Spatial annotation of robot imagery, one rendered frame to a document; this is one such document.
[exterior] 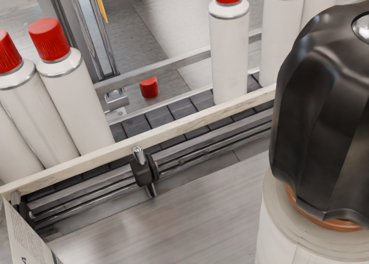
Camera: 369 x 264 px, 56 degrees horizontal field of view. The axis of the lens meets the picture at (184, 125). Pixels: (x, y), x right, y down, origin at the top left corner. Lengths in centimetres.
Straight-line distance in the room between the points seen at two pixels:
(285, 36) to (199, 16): 40
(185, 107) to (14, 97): 25
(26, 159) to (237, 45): 30
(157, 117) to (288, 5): 24
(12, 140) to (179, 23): 52
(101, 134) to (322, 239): 33
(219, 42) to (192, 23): 39
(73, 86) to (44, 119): 6
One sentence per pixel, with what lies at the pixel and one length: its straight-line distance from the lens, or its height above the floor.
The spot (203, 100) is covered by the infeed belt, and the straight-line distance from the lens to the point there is 56.
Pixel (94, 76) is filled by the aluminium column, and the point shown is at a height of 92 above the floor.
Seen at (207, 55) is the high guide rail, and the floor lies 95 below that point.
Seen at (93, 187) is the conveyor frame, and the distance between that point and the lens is 49.
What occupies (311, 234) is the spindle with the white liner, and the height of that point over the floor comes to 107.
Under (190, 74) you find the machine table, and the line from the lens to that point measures 69.
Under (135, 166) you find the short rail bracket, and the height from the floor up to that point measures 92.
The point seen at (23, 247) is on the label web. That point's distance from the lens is 27.
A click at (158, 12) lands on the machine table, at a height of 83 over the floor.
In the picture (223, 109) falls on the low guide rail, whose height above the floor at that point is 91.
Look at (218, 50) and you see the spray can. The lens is 47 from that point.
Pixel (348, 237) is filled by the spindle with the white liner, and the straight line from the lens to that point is 22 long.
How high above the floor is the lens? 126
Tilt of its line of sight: 46 degrees down
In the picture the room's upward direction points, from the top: 9 degrees counter-clockwise
